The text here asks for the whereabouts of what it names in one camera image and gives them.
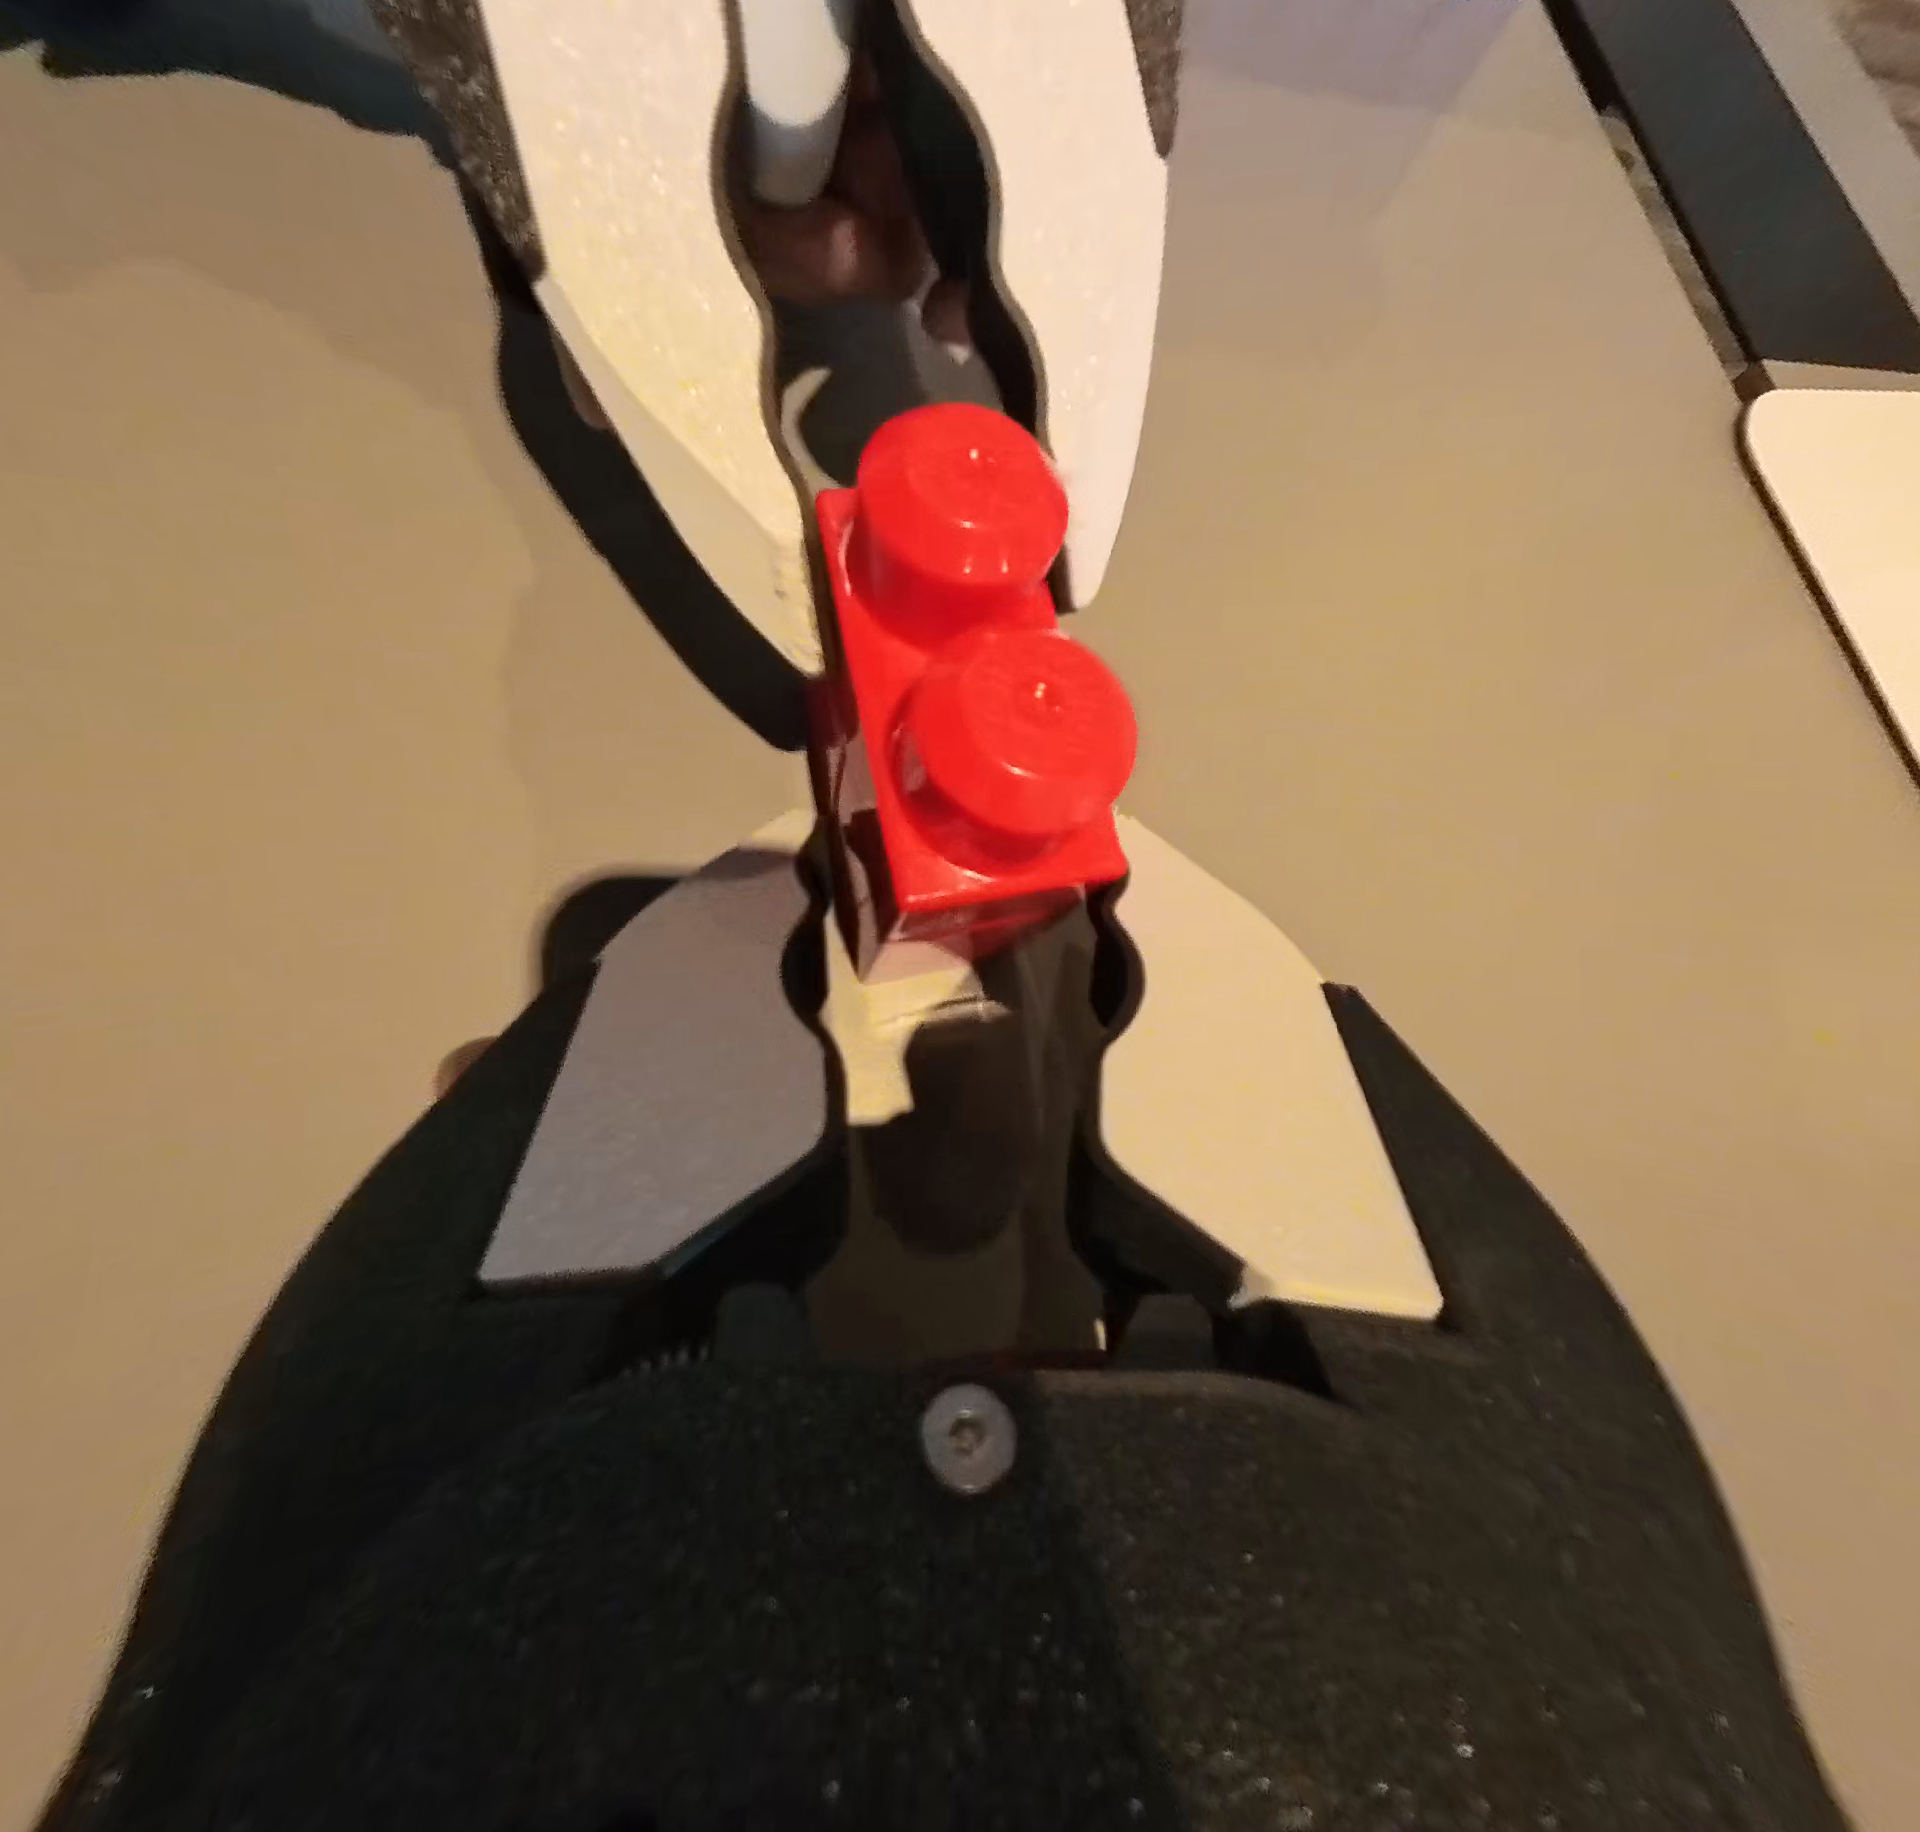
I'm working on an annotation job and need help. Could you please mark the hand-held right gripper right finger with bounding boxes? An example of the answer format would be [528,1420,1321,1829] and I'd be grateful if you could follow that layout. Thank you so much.
[1092,813,1449,1321]

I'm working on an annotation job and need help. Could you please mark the red two-stud mega block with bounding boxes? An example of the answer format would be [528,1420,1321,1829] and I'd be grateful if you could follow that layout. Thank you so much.
[808,404,1139,913]

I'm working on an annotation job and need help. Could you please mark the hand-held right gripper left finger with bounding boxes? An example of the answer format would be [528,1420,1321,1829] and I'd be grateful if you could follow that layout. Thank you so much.
[477,810,839,1287]

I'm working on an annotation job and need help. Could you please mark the white rounded board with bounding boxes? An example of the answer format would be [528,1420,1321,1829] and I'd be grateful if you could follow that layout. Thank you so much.
[1740,391,1920,789]

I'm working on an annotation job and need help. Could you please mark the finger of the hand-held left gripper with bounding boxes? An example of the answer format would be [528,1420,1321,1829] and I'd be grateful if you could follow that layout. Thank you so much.
[880,0,1170,616]
[446,0,831,676]

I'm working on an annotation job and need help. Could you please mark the black table pad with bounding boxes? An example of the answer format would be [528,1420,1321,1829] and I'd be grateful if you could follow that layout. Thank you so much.
[1542,0,1920,400]

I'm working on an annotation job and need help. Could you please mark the red single-stud mega block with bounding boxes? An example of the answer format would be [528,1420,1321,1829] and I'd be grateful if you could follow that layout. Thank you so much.
[846,886,1089,983]

